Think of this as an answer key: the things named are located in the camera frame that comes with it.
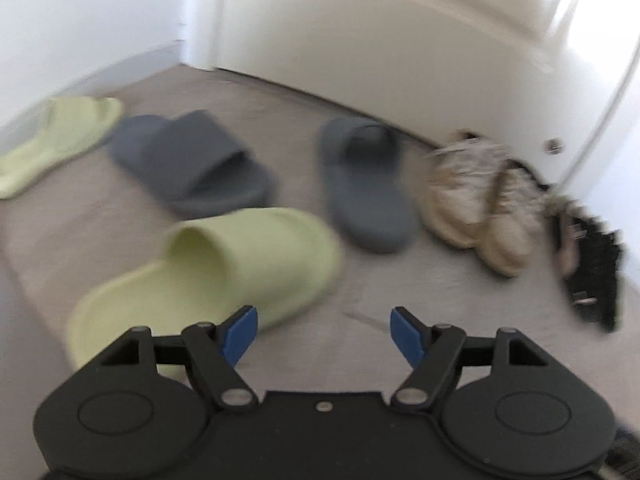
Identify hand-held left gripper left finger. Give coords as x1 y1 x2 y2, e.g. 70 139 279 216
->
95 306 259 413

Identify tan and white sneaker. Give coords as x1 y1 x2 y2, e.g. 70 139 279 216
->
481 164 549 279
421 131 507 251

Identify grey slide sandal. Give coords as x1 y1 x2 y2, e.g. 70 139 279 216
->
106 109 277 219
316 115 420 254

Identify white door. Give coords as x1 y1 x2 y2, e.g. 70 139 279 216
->
187 0 640 186

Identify light green slide sandal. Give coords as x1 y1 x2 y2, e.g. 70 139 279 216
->
0 96 124 201
66 206 344 377

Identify white baseboard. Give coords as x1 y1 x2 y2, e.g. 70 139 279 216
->
0 41 184 132

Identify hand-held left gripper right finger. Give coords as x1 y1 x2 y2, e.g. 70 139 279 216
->
391 306 553 411

